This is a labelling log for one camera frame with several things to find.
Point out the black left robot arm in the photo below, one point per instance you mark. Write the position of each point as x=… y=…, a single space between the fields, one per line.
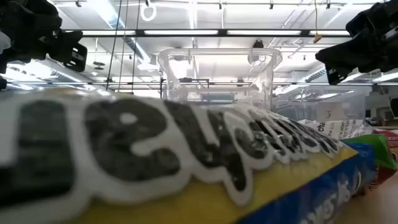
x=12 y=12

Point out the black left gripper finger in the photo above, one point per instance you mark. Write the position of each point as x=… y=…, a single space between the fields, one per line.
x=66 y=39
x=74 y=59

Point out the blue yellow ramen pack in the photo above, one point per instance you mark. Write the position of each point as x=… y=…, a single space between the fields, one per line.
x=186 y=186

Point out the clear plastic bin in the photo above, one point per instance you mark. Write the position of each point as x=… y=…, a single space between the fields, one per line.
x=217 y=62

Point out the black overhead camera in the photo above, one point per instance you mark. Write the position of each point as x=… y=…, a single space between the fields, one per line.
x=258 y=43

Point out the white paper label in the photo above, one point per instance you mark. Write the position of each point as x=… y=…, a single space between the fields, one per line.
x=329 y=113

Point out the right clear plastic container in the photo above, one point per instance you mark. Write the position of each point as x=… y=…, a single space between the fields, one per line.
x=298 y=102

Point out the lime chili shrimp ramen pack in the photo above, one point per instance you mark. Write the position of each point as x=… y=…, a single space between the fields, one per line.
x=342 y=127

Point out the black overhead frame bar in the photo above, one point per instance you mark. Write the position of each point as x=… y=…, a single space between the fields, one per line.
x=140 y=32

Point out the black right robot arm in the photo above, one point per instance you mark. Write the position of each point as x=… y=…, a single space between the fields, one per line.
x=392 y=37

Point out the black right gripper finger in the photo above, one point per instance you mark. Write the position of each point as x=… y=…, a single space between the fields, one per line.
x=335 y=76
x=351 y=53

